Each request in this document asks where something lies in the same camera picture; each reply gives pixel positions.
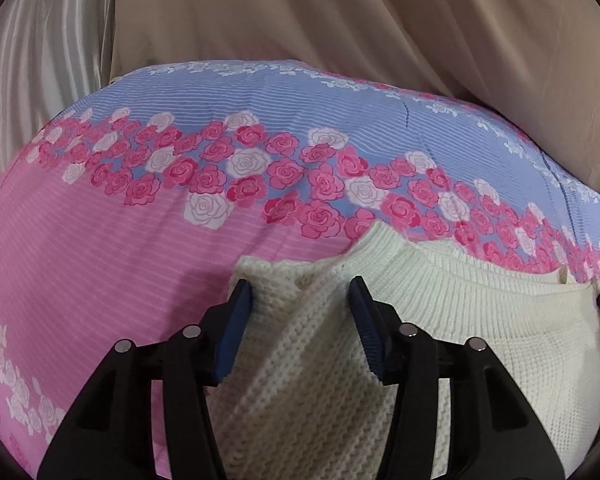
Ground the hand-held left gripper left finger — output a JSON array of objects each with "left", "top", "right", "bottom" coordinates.
[{"left": 37, "top": 277, "right": 255, "bottom": 480}]

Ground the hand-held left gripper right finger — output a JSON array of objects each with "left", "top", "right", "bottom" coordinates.
[{"left": 349, "top": 275, "right": 566, "bottom": 480}]

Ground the white red black knit sweater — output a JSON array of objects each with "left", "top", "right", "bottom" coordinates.
[{"left": 207, "top": 220, "right": 600, "bottom": 480}]

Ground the pink blue floral bedsheet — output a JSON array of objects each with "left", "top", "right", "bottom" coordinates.
[{"left": 0, "top": 59, "right": 600, "bottom": 480}]

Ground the beige curtain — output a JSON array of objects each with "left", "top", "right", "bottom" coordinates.
[{"left": 102, "top": 0, "right": 600, "bottom": 206}]

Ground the silver satin curtain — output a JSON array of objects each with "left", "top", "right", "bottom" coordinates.
[{"left": 0, "top": 0, "right": 126, "bottom": 201}]

